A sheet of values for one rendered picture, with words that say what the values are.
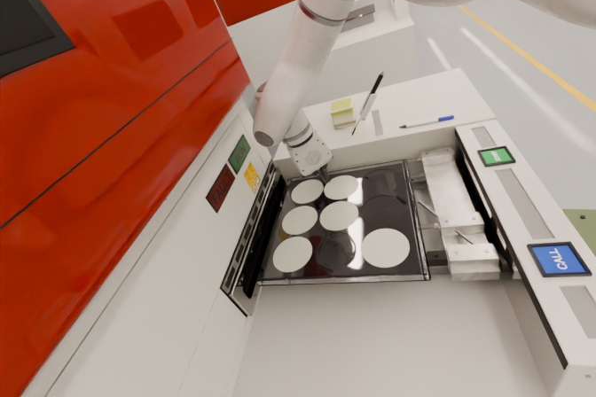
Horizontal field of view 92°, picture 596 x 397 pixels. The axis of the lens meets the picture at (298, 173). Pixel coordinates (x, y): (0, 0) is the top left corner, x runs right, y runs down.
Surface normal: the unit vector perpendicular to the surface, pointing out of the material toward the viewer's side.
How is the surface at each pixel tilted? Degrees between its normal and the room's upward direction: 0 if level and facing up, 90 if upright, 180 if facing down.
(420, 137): 90
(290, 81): 63
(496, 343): 0
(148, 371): 90
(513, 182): 0
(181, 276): 90
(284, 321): 0
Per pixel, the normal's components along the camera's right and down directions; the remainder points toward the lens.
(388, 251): -0.33, -0.76
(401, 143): -0.17, 0.63
